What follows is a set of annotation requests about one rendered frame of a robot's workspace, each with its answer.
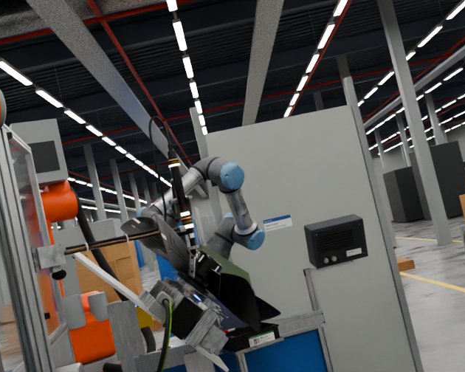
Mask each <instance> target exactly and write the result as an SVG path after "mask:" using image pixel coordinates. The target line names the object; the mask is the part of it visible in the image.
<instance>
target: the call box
mask: <svg viewBox="0 0 465 372"><path fill-rule="evenodd" d="M136 310H137V317H138V320H139V326H140V328H144V327H148V326H152V325H153V324H154V322H153V318H152V316H151V315H150V314H148V313H147V312H146V311H144V310H143V309H141V308H140V307H139V306H136Z"/></svg>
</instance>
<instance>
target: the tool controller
mask: <svg viewBox="0 0 465 372"><path fill-rule="evenodd" d="M304 230H305V236H306V244H307V249H308V254H309V262H310V263H311V264H312V265H313V266H314V267H316V268H317V269H319V268H323V267H326V266H331V265H335V264H340V263H343V262H346V261H352V260H355V259H358V258H364V257H367V256H368V249H367V244H366V238H365V229H364V224H363V219H362V218H361V217H359V216H357V215H355V214H351V215H348V216H342V217H339V218H333V219H329V220H326V221H321V222H317V223H313V224H308V225H305V226H304Z"/></svg>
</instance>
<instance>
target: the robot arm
mask: <svg viewBox="0 0 465 372"><path fill-rule="evenodd" d="M207 180H211V181H213V182H216V183H217V185H218V188H219V190H220V191H221V192H222V193H224V195H225V197H226V199H227V203H228V205H229V207H230V210H231V213H227V214H226V215H225V217H223V219H222V221H221V223H220V224H219V226H218V228H217V230H216V231H215V233H214V234H213V236H212V237H211V238H209V239H208V240H207V241H206V242H205V243H204V244H203V245H204V246H206V247H207V248H209V249H211V250H212V251H214V252H215V253H217V254H218V255H220V256H221V257H223V258H225V259H227V260H228V259H229V257H230V252H231V249H232V246H233V244H234V243H235V242H236V243H237V244H240V245H241V246H243V247H246V248H247V249H250V250H257V249H258V248H259V247H260V246H261V245H262V243H263V242H264V239H265V232H264V231H263V230H262V229H259V228H258V225H257V222H256V220H255V219H253V218H252V216H251V215H250V212H249V208H248V206H247V203H246V200H245V198H244V194H243V191H242V189H241V187H242V184H243V183H244V170H243V169H242V167H241V166H239V165H237V164H235V163H234V162H229V161H227V160H225V159H222V158H220V157H217V156H209V157H207V158H204V159H202V160H200V161H198V162H197V163H196V164H195V165H193V166H192V167H191V168H190V169H189V172H188V173H187V174H186V175H185V176H183V177H182V184H183V188H184V191H185V197H186V200H187V206H188V210H189V214H190V216H191V215H192V211H191V210H192V204H191V200H193V196H187V194H188V193H189V192H190V191H192V190H193V189H194V188H195V187H196V186H197V185H199V184H203V183H204V182H206V181H207ZM170 183H171V188H170V189H169V190H168V191H166V192H165V193H164V197H165V204H166V210H167V219H166V223H167V224H168V225H169V226H170V227H171V228H176V227H177V225H178V223H179V222H180V221H181V219H182V216H181V212H179V206H178V203H177V202H178V201H177V197H176V193H175V190H174V186H173V180H171V181H170ZM154 213H156V214H157V215H158V216H159V217H160V218H162V219H163V220H164V216H165V214H164V206H163V201H162V197H161V196H160V197H159V198H158V199H157V200H156V201H155V202H154V203H153V204H152V205H151V206H150V207H141V208H140V209H138V211H137V217H150V218H153V219H154V220H156V218H155V215H154Z"/></svg>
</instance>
